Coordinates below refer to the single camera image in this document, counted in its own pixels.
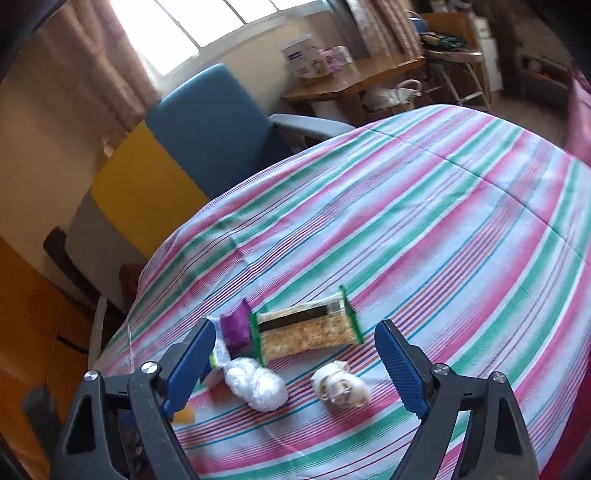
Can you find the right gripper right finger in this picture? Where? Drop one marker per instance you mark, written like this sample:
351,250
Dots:
496,444

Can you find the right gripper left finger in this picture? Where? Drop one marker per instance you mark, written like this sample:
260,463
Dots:
119,427

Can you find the clear plastic ball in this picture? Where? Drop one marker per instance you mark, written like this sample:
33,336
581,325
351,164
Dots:
257,386

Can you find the purple snack packet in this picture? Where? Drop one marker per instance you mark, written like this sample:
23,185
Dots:
235,328

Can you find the cracker packet green edges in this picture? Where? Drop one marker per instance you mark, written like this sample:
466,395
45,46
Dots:
322,323

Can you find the orange wooden wardrobe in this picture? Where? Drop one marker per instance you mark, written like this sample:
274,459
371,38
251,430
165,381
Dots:
44,338

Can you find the dark red pillow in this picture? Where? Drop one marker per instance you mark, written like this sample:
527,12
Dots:
129,275

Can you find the striped bed sheet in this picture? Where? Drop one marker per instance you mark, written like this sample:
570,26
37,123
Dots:
470,233

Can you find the pink blanket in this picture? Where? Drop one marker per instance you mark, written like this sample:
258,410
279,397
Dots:
578,132

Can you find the grey yellow blue headboard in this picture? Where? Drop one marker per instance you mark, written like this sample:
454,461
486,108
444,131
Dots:
201,140

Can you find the wooden side table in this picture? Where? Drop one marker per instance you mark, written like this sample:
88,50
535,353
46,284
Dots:
346,86

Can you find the pink patterned curtain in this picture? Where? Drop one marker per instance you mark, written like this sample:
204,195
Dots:
86,48

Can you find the white box on table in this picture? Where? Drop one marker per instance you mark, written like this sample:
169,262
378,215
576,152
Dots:
306,59

